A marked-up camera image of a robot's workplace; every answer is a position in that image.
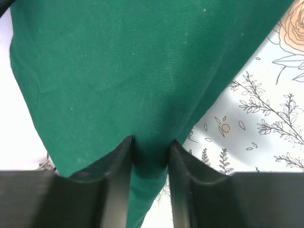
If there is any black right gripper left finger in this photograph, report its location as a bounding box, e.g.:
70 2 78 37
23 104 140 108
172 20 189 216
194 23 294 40
0 136 133 228

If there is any floral patterned table mat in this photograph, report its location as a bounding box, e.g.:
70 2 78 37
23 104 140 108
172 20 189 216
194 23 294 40
128 0 304 228

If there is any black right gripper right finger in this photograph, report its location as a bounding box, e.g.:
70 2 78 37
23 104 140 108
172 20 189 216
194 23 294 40
168 141 304 228

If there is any green surgical cloth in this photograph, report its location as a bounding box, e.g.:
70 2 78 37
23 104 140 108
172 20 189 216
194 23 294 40
10 0 292 228

